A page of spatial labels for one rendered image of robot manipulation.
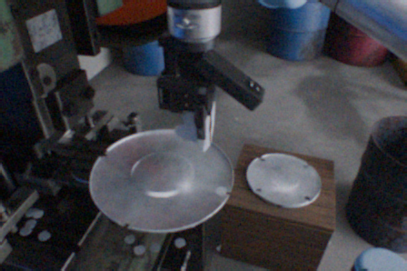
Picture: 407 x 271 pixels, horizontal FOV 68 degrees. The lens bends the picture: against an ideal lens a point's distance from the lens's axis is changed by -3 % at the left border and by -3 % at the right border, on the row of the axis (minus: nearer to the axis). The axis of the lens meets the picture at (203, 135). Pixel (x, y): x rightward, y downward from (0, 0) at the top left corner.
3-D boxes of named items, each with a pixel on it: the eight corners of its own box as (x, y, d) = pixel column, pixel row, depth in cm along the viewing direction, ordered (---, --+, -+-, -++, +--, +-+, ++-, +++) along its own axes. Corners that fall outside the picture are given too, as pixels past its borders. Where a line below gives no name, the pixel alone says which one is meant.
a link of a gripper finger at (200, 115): (201, 127, 54) (200, 83, 49) (210, 129, 54) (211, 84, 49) (193, 144, 50) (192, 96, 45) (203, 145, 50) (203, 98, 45)
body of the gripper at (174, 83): (174, 92, 56) (171, 25, 48) (221, 98, 54) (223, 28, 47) (158, 114, 50) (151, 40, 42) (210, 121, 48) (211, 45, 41)
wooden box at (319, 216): (316, 212, 153) (334, 160, 132) (312, 282, 124) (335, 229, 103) (239, 195, 163) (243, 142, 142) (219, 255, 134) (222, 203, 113)
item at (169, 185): (203, 256, 49) (204, 254, 48) (58, 202, 56) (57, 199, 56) (248, 150, 71) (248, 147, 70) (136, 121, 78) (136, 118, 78)
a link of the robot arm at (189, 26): (226, -1, 44) (213, 13, 38) (224, 30, 47) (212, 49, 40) (177, -4, 46) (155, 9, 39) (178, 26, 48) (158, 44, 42)
